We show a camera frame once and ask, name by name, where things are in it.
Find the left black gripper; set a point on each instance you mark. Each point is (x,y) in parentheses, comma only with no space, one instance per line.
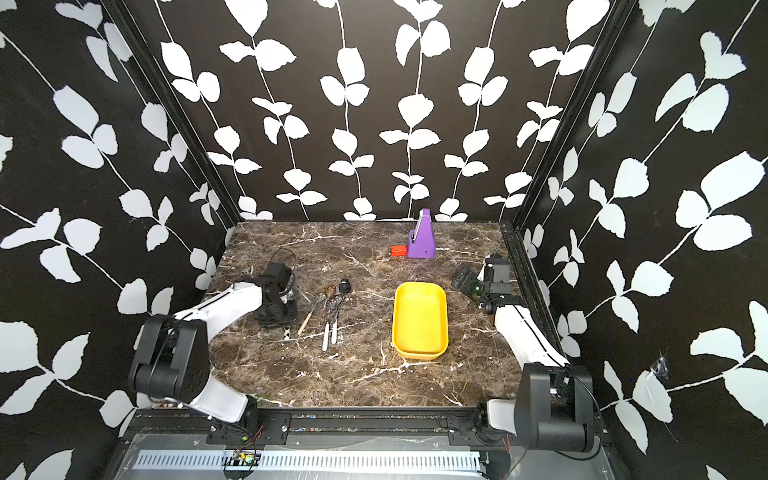
(292,315)

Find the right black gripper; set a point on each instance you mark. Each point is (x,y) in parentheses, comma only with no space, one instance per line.
(467,286)

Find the spoon with wooden handle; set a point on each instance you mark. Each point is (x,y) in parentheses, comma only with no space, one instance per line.
(318,302)

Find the white handled spoon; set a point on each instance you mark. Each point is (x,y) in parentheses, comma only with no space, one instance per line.
(328,317)
(335,319)

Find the yellow plastic storage box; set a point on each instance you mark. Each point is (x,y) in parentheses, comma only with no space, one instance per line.
(420,324)

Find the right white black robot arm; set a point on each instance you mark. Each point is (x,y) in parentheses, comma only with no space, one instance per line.
(554,407)

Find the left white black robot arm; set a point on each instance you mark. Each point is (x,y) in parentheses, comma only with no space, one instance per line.
(172,357)

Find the black round spoon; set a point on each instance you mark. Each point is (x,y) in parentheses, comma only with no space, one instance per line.
(344,287)

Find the purple plastic stand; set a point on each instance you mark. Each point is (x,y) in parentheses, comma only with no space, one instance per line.
(421,242)

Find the red small block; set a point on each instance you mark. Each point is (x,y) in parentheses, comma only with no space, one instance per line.
(399,250)

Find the small green circuit board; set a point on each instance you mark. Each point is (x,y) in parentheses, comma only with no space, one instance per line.
(241,460)

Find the white perforated strip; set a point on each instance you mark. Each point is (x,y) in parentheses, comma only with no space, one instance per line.
(408,462)

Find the black front mounting rail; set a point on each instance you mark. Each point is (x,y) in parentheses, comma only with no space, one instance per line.
(462,426)

